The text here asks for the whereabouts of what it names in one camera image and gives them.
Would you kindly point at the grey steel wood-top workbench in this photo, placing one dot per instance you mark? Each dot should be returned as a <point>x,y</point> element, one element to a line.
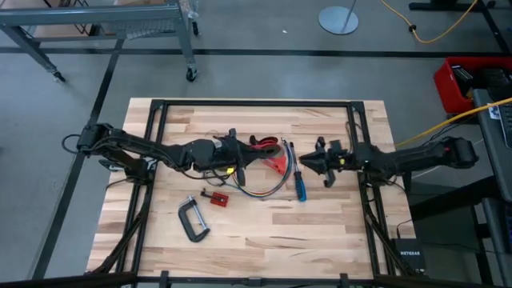
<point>100,16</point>

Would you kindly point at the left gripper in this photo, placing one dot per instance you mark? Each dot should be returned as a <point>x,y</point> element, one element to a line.
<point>234,154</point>

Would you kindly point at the black desk foot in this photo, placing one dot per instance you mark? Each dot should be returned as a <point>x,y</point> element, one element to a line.
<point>440,6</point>

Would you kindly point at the small black driver tool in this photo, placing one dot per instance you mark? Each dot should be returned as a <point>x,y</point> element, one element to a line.
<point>206,194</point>

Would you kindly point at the red plastic bin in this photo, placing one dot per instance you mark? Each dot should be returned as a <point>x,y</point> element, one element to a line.
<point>444,88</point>

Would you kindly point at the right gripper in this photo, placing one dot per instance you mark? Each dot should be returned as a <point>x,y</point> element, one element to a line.
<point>340,160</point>

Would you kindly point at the black Netgear switch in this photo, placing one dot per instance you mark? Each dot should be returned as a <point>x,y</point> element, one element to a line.
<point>410,254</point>

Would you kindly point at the red tape dispenser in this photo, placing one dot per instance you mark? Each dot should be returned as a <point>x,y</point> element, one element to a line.
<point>276,165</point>

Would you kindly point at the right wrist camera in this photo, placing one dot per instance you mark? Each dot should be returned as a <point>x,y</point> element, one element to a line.
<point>336,146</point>

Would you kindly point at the small red circuit board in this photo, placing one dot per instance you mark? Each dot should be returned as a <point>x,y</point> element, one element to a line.
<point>220,199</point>

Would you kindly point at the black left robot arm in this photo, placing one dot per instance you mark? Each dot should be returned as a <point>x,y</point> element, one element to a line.
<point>180,154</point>

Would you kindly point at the grey desk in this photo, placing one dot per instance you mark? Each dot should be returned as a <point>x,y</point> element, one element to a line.
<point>490,160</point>

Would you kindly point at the white paper label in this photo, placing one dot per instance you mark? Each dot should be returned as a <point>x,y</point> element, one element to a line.
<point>494,112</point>

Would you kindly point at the black aluminium table frame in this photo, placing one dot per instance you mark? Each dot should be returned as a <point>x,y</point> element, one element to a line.
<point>256,103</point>

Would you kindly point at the black C-clamp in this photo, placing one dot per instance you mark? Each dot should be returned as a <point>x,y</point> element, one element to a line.
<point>182,218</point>

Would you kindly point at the dark keyboard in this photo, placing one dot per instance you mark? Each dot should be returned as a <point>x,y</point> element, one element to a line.
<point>507,126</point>

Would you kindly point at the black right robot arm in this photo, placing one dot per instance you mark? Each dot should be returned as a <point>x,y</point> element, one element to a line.
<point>420,156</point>

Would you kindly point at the black device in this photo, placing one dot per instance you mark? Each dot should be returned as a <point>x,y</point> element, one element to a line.
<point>496,82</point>
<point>463,80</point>

